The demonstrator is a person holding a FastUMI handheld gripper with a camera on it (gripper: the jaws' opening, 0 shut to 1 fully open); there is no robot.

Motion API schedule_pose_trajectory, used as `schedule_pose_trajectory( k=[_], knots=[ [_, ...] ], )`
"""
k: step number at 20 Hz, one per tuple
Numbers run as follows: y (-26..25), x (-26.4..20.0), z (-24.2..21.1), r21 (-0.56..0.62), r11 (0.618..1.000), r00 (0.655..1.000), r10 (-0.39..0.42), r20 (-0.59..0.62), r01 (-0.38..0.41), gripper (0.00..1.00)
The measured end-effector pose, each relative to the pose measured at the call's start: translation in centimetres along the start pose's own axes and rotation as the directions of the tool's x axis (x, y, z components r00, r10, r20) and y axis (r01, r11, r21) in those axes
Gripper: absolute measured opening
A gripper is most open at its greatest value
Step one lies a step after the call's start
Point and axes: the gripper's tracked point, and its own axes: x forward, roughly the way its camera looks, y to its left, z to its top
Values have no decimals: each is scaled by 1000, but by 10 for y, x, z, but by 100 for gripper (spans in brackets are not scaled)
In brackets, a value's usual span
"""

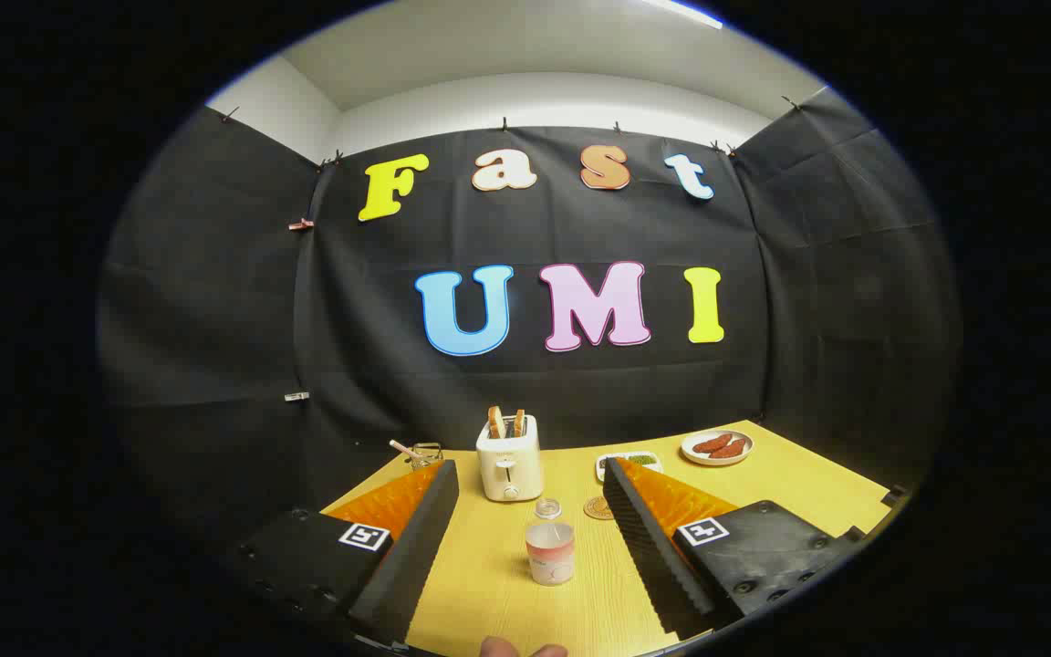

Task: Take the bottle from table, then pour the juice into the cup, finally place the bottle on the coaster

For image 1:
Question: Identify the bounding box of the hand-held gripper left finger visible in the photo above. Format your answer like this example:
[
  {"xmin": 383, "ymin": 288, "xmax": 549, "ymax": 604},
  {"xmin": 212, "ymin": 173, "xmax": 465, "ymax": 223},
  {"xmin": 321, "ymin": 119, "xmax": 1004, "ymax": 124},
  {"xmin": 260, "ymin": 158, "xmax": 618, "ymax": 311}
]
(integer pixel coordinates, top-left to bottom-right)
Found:
[{"xmin": 232, "ymin": 459, "xmax": 461, "ymax": 651}]

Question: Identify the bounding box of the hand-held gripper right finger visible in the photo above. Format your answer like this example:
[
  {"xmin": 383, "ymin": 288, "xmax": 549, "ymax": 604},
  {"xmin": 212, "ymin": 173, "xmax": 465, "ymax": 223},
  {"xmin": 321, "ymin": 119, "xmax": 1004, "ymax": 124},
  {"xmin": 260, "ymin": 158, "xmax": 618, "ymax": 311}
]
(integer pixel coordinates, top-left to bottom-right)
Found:
[{"xmin": 602, "ymin": 456, "xmax": 866, "ymax": 641}]

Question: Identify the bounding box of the clear plastic juice bottle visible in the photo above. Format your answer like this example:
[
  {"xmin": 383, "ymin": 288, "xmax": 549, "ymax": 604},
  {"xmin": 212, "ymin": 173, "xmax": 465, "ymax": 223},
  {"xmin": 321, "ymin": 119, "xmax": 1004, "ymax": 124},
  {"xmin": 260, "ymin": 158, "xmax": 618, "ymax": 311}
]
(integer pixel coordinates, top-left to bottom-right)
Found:
[{"xmin": 525, "ymin": 497, "xmax": 577, "ymax": 587}]

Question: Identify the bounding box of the wooden table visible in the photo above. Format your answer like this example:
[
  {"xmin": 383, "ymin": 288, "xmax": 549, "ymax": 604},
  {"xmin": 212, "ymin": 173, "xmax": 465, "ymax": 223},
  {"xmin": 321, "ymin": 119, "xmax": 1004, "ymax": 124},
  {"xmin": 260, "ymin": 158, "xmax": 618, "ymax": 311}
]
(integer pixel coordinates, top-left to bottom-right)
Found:
[{"xmin": 320, "ymin": 420, "xmax": 896, "ymax": 657}]

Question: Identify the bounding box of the white divided condiment tray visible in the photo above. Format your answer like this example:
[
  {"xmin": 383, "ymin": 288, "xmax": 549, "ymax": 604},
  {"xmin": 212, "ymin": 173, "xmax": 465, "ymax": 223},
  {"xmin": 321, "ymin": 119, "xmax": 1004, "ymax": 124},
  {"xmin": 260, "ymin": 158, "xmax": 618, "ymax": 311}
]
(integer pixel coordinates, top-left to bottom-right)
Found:
[{"xmin": 595, "ymin": 451, "xmax": 663, "ymax": 483}]

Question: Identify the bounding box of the white round plate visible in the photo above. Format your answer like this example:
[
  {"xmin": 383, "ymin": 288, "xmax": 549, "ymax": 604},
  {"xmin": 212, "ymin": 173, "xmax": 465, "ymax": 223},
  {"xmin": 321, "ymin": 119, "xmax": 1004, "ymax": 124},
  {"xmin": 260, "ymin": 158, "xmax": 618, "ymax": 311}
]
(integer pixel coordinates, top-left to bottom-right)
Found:
[{"xmin": 681, "ymin": 429, "xmax": 754, "ymax": 467}]

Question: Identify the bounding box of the white toaster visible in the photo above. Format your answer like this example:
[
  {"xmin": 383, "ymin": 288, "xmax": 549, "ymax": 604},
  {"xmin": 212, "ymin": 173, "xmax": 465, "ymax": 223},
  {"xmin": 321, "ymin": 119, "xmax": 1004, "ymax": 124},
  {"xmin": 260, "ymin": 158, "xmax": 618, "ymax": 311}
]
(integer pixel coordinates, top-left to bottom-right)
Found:
[{"xmin": 476, "ymin": 415, "xmax": 545, "ymax": 502}]

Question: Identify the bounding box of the black backdrop cloth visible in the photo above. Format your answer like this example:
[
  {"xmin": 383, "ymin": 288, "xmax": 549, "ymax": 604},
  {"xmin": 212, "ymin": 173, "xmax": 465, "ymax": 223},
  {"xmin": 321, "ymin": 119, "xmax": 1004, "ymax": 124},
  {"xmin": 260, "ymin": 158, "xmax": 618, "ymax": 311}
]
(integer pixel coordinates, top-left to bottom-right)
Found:
[{"xmin": 97, "ymin": 87, "xmax": 960, "ymax": 548}]

